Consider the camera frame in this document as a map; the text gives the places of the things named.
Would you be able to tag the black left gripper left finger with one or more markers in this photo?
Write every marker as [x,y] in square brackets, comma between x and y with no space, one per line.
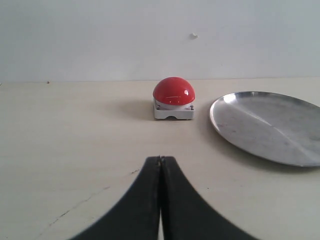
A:
[136,215]

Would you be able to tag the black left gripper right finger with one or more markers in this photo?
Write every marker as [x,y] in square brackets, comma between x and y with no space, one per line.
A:
[186,215]

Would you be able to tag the red dome push button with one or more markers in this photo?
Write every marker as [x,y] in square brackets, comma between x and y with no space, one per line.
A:
[174,97]

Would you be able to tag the round silver metal plate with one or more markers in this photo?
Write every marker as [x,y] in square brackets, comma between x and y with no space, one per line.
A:
[276,127]

